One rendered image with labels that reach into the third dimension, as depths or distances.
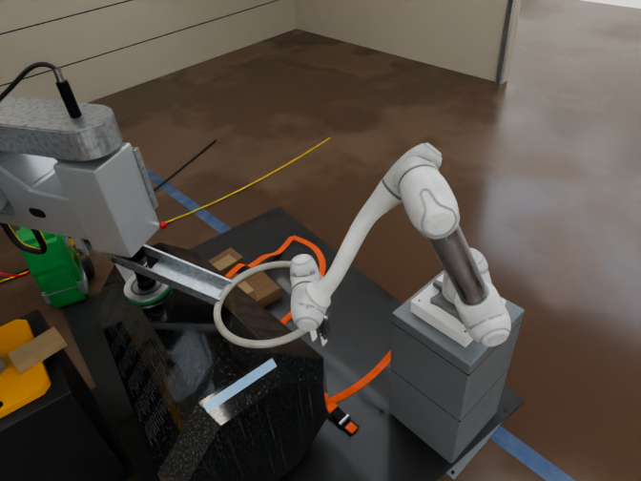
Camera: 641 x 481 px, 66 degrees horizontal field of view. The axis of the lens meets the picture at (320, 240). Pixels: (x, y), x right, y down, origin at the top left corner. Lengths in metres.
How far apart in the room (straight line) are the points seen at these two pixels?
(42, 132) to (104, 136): 0.21
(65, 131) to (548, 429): 2.56
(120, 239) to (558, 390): 2.34
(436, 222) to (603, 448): 1.84
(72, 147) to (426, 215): 1.24
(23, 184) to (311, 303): 1.30
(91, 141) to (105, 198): 0.22
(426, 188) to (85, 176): 1.22
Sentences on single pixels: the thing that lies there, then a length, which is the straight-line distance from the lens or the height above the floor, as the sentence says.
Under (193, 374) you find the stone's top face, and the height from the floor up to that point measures 0.83.
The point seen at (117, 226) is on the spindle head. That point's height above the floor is 1.29.
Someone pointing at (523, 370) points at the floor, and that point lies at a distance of 3.08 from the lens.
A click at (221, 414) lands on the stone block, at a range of 1.99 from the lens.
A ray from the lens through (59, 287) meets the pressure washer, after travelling 3.79.
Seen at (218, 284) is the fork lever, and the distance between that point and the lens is 2.24.
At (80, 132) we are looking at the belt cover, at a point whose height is 1.69.
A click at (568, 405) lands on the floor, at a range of 3.03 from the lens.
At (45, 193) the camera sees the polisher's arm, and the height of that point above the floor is 1.39.
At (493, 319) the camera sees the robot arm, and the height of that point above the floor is 1.08.
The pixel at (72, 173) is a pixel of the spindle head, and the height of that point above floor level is 1.53.
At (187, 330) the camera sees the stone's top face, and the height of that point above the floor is 0.83.
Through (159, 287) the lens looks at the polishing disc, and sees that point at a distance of 2.40.
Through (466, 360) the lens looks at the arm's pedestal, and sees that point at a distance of 2.04.
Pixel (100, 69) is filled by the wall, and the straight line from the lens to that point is 7.09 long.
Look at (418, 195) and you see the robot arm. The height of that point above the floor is 1.62.
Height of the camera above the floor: 2.41
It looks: 40 degrees down
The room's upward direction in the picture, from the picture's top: 6 degrees counter-clockwise
